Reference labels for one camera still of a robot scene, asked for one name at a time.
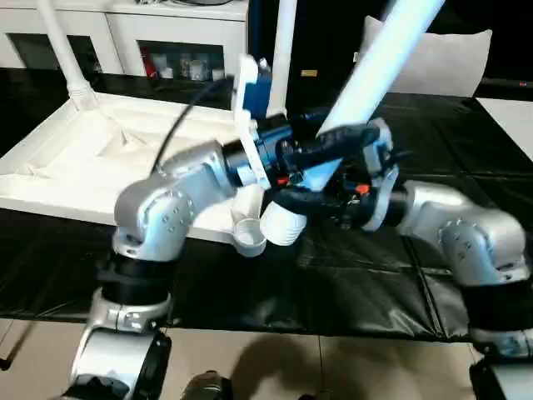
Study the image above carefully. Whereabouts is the white plastic table leg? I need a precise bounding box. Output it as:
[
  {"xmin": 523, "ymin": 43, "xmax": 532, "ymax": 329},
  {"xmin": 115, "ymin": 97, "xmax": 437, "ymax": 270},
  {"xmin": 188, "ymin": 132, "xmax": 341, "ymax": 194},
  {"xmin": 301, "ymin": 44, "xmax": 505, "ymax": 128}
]
[
  {"xmin": 260, "ymin": 0, "xmax": 446, "ymax": 248},
  {"xmin": 268, "ymin": 0, "xmax": 299, "ymax": 120},
  {"xmin": 35, "ymin": 0, "xmax": 101, "ymax": 112}
]

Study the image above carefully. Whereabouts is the white plastic table top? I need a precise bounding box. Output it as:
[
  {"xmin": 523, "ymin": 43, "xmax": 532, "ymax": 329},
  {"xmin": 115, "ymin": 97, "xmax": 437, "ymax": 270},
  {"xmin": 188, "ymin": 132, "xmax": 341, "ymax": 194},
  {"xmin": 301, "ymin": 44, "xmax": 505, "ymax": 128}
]
[{"xmin": 0, "ymin": 91, "xmax": 267, "ymax": 258}]

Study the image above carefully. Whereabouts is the black cabinet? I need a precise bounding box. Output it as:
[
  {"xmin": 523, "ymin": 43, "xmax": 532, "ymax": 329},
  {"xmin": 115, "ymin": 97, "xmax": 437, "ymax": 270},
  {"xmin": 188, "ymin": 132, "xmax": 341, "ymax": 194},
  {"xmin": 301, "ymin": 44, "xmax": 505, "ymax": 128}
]
[{"xmin": 249, "ymin": 0, "xmax": 367, "ymax": 91}]

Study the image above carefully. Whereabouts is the black table mat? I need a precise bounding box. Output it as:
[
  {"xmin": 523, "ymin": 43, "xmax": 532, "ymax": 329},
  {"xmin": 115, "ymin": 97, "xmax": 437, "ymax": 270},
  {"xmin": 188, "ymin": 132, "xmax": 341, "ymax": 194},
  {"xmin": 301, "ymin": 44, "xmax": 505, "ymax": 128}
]
[{"xmin": 0, "ymin": 66, "xmax": 533, "ymax": 341}]

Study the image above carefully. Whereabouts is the grey cushion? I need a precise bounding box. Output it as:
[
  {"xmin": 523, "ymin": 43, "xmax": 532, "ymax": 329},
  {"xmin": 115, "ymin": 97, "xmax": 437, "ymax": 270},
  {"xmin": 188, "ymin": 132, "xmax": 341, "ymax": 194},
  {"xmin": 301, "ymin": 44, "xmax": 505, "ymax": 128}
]
[{"xmin": 353, "ymin": 15, "xmax": 494, "ymax": 96}]

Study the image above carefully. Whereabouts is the white flat board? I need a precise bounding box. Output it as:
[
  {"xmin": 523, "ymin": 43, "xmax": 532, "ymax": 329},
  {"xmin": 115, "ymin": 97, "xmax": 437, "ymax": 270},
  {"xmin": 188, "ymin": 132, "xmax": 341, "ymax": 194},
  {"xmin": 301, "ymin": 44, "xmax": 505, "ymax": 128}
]
[{"xmin": 474, "ymin": 96, "xmax": 533, "ymax": 162}]

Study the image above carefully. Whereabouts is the black low furniture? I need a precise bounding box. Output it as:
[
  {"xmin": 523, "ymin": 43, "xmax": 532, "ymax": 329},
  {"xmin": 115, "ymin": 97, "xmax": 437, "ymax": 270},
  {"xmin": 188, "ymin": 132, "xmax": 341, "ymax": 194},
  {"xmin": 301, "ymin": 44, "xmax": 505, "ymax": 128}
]
[{"xmin": 474, "ymin": 77, "xmax": 533, "ymax": 99}]

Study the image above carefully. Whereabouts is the white glass-door cabinet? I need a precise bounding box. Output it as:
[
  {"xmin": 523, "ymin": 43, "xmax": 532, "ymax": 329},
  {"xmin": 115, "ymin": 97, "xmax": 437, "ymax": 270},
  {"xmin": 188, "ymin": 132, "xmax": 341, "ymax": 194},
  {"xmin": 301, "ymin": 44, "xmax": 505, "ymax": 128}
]
[{"xmin": 0, "ymin": 0, "xmax": 251, "ymax": 80}]

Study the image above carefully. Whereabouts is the dark left robot foot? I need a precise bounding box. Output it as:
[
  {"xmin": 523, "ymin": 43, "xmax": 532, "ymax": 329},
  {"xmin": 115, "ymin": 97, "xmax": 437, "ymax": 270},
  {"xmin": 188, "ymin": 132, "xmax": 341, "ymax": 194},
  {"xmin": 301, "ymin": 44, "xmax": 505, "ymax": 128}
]
[{"xmin": 185, "ymin": 369, "xmax": 234, "ymax": 400}]

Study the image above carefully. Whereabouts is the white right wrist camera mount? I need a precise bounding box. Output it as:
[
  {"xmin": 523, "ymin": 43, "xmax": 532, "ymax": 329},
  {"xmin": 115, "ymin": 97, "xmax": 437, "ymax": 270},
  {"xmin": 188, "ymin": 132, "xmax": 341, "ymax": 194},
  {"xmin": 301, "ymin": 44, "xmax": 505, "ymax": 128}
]
[{"xmin": 360, "ymin": 117, "xmax": 403, "ymax": 233}]

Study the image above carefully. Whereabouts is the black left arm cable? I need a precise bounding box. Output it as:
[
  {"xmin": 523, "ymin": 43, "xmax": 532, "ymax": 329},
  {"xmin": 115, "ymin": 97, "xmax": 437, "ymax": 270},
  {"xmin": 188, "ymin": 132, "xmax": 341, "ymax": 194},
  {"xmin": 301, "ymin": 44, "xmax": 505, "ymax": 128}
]
[{"xmin": 152, "ymin": 74, "xmax": 237, "ymax": 174}]

